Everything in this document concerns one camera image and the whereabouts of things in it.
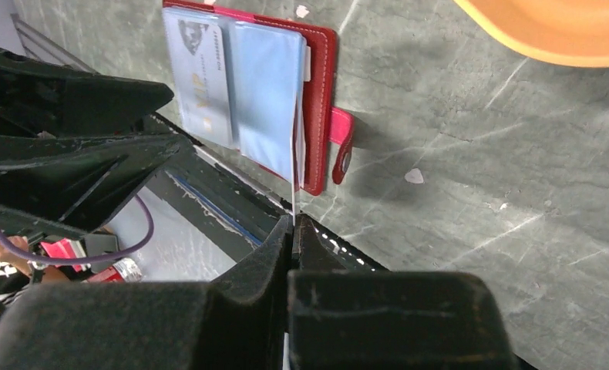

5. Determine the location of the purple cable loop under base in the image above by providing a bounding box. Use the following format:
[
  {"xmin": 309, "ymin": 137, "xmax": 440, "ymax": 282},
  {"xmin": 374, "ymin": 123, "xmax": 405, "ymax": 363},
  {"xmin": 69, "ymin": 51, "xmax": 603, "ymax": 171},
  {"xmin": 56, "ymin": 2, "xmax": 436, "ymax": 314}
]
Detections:
[{"xmin": 0, "ymin": 193, "xmax": 156, "ymax": 267}]

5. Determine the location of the red leather card holder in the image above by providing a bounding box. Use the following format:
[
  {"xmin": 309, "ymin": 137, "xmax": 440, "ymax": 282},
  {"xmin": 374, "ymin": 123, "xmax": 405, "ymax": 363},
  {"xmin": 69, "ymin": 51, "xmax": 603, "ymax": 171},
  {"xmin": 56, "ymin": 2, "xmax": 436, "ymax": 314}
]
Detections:
[{"xmin": 162, "ymin": 1, "xmax": 354, "ymax": 196}]

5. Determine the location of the white bottle red label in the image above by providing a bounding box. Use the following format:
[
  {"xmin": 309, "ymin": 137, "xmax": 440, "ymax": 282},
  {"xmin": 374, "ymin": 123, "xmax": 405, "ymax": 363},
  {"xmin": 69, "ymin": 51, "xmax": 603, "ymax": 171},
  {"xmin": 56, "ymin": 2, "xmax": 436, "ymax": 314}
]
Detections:
[{"xmin": 85, "ymin": 257, "xmax": 143, "ymax": 282}]

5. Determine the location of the person beyond table edge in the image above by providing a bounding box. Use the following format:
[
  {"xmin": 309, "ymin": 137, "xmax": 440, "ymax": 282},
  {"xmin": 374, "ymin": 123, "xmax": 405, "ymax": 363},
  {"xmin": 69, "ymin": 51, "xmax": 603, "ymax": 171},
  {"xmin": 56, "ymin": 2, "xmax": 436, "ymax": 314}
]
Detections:
[{"xmin": 0, "ymin": 227, "xmax": 76, "ymax": 338}]

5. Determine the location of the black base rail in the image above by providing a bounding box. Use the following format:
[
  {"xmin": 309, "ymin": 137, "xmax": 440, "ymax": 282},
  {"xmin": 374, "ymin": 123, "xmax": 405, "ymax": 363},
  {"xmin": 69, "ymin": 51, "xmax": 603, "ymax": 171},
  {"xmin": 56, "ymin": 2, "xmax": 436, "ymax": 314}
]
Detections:
[{"xmin": 133, "ymin": 113, "xmax": 384, "ymax": 272}]

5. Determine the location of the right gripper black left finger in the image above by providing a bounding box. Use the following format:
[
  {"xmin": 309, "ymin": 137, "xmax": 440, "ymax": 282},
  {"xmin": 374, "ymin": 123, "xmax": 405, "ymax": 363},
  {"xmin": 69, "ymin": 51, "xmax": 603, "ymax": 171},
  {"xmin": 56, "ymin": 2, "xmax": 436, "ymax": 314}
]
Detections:
[{"xmin": 0, "ymin": 216, "xmax": 293, "ymax": 369}]

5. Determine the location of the yellow oval tray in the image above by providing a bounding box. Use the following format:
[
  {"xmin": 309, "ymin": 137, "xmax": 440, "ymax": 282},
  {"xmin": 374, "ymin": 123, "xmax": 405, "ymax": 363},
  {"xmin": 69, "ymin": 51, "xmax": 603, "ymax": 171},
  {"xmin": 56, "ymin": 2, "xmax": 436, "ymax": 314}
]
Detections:
[{"xmin": 456, "ymin": 0, "xmax": 609, "ymax": 68}]

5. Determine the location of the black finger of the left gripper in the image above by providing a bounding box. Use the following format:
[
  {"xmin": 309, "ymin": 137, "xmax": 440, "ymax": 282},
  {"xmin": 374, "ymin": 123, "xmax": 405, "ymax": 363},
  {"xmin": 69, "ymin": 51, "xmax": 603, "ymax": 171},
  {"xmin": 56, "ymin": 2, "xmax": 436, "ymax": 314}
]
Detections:
[
  {"xmin": 0, "ymin": 134, "xmax": 180, "ymax": 237},
  {"xmin": 0, "ymin": 48, "xmax": 173, "ymax": 138}
]

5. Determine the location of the silver VIP card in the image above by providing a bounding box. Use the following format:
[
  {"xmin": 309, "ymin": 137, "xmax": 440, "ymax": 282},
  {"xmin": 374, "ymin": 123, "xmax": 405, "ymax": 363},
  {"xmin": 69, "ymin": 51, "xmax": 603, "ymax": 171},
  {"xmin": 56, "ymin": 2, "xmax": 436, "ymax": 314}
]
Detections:
[
  {"xmin": 291, "ymin": 81, "xmax": 304, "ymax": 226},
  {"xmin": 163, "ymin": 7, "xmax": 236, "ymax": 148}
]

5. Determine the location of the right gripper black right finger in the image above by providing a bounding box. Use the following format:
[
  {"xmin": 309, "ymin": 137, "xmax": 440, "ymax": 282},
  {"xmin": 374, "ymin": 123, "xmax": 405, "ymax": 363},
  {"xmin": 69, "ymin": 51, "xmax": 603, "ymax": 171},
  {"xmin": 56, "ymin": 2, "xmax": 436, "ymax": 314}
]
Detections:
[{"xmin": 287, "ymin": 215, "xmax": 519, "ymax": 369}]

